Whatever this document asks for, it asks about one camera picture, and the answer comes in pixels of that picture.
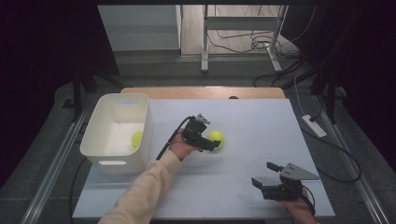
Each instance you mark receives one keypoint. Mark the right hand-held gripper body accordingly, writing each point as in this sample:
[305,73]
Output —
[286,186]

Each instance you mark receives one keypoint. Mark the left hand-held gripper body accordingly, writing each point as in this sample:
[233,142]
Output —
[193,132]

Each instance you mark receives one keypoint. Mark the yellow tennis ball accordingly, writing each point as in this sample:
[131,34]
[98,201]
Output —
[216,136]
[137,140]

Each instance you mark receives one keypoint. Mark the white plastic bin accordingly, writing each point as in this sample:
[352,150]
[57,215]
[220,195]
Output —
[118,137]

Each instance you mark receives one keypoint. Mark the person's left hand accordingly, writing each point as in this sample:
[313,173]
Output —
[182,147]

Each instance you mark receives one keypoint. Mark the person's right hand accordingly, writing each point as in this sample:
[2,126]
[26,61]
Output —
[299,210]

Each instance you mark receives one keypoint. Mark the wooden table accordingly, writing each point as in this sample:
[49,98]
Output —
[202,92]

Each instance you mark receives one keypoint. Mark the white power strip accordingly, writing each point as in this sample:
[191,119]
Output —
[314,126]

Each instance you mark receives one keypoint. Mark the black stand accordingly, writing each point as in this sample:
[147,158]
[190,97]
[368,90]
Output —
[77,90]
[331,93]

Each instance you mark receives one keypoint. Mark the white cabinet panel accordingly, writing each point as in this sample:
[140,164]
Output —
[140,28]

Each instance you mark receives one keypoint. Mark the white metal stand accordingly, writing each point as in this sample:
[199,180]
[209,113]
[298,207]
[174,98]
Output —
[239,23]

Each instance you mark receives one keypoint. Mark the metal floor rail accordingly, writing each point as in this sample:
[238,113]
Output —
[358,174]
[53,168]

